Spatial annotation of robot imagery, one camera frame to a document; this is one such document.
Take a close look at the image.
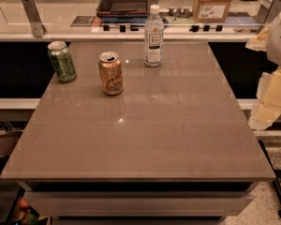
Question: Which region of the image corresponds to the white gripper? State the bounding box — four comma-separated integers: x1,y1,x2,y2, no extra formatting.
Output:
245,12,281,130

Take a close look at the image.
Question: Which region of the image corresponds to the orange soda can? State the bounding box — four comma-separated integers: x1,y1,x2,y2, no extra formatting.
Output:
98,52,124,96

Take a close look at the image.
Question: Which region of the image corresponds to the green soda can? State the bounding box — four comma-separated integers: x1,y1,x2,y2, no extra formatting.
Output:
48,41,76,83

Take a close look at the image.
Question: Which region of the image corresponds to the brown cardboard box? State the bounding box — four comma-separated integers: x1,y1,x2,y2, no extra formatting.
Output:
192,0,231,23

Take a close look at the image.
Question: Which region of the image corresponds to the clear plastic water bottle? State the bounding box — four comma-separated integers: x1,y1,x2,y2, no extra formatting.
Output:
144,5,164,68

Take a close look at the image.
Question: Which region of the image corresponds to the dark open tray box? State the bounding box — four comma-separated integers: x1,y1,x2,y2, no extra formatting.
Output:
96,0,148,16

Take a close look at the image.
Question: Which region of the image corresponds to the grey table drawer front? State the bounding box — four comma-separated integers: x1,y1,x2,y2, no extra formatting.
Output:
24,192,254,218

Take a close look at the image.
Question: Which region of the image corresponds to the right metal glass bracket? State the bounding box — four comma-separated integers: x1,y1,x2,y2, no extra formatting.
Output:
256,0,281,26

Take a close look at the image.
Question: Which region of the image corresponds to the metal glass bracket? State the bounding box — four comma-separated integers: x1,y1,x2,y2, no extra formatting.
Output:
21,0,47,38
256,0,281,26

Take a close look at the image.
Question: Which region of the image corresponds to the left metal glass bracket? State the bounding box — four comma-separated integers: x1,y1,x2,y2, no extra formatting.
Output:
21,0,47,38

